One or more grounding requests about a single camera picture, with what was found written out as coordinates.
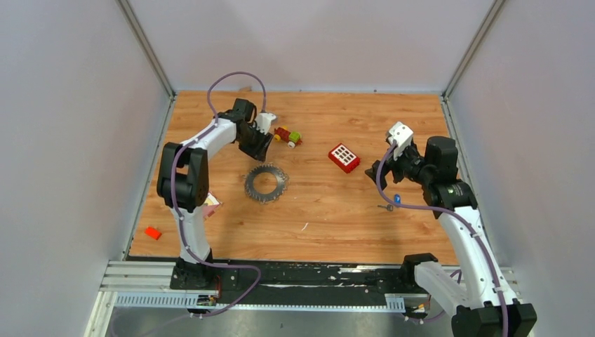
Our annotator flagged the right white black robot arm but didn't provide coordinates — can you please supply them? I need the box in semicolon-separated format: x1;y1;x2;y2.
366;136;537;336

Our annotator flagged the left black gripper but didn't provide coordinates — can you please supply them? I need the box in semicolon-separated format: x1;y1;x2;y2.
238;124;275;164

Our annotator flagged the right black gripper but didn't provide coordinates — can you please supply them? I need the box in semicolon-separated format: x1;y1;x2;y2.
365;140;432;191

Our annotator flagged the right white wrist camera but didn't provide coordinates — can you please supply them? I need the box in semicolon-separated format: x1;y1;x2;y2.
386;121;414;161

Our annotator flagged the red brick near edge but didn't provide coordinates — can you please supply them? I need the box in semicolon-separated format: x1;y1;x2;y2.
144;227;162;240

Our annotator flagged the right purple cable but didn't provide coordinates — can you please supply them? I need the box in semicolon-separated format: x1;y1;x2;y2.
375;144;510;337

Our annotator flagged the pink card packet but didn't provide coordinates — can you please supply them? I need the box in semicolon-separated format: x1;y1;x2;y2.
202;192;222;220

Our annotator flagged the toy brick car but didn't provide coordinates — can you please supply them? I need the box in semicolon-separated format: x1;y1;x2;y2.
274;126;302;148

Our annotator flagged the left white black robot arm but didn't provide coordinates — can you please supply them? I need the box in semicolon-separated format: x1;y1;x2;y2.
156;98;277;290

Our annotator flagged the grey slotted cable duct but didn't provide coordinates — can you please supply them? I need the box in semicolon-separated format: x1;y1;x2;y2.
114;291;406;313

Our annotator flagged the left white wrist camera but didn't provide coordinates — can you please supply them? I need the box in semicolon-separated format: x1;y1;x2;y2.
255;112;277;134

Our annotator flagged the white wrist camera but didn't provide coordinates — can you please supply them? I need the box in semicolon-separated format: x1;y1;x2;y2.
386;121;414;161
255;112;277;134

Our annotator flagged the red white window brick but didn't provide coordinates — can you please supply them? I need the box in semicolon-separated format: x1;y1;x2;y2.
328;143;361;174

